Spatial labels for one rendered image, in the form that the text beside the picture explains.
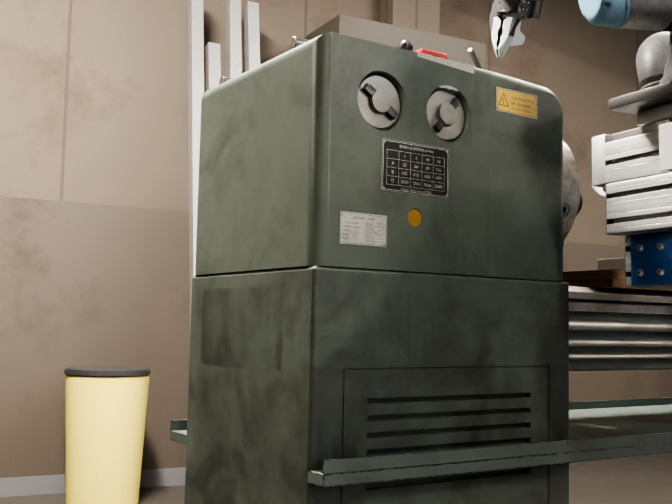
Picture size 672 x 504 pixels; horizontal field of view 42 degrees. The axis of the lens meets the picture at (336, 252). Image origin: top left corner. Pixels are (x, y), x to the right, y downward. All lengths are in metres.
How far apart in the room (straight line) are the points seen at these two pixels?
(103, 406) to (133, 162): 1.20
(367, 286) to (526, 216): 0.40
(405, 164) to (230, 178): 0.36
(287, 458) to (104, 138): 2.95
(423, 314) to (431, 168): 0.26
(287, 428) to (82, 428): 2.34
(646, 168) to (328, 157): 0.53
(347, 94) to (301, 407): 0.52
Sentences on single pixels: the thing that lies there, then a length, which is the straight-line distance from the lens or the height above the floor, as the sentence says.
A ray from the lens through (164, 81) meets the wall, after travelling 4.37.
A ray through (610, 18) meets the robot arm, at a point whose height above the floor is 1.27.
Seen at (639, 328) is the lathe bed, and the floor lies 0.78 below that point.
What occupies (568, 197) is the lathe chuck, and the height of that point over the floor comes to 1.06.
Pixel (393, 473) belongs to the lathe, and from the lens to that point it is 1.46.
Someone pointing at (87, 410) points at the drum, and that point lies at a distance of 3.72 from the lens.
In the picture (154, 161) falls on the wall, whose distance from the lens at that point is 4.28.
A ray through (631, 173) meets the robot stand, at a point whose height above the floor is 1.04.
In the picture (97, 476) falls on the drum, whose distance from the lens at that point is 3.75.
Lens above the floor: 0.77
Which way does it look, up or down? 5 degrees up
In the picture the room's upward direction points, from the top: 1 degrees clockwise
